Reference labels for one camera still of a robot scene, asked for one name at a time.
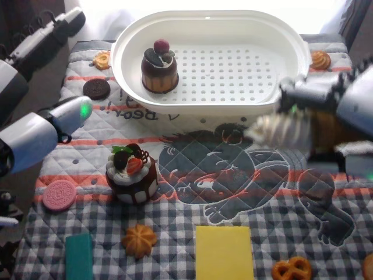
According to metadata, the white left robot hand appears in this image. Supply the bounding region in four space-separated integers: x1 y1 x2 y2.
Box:
0 7 94 179

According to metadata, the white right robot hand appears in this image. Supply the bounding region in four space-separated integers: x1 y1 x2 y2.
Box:
278 62 373 176

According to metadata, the toy ice cream cone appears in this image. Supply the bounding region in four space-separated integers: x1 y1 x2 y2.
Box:
246 106 356 152

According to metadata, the strawberry topped chocolate toy cake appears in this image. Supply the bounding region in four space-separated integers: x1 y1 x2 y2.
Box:
104 142 160 205

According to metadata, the raspberry topped chocolate toy cake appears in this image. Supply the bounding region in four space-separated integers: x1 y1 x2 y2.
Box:
140 38 179 94

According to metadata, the white perforated plastic tray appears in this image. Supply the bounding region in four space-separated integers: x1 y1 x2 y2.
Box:
110 10 312 115

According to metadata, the orange swirl toy cookie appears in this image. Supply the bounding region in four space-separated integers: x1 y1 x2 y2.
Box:
309 51 332 71

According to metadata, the pink sandwich toy cookie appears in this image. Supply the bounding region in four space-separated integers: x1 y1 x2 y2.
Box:
43 179 78 211

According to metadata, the black sandwich toy cookie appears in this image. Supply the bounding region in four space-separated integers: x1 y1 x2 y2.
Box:
83 78 111 100

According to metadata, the green block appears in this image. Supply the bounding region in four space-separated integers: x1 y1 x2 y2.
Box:
65 233 94 280

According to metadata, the orange flower toy cookie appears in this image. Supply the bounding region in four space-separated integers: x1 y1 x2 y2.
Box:
121 223 158 260

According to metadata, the toy pretzel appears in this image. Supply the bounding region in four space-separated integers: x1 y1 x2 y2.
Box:
270 255 312 280

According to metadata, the grey bear print quilt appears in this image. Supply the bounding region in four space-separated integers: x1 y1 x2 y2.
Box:
11 33 373 280

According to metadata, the yellow block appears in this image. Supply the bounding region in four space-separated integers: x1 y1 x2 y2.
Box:
195 225 254 280

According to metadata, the yellow ring toy cookie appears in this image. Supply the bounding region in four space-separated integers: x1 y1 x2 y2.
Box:
92 50 113 71

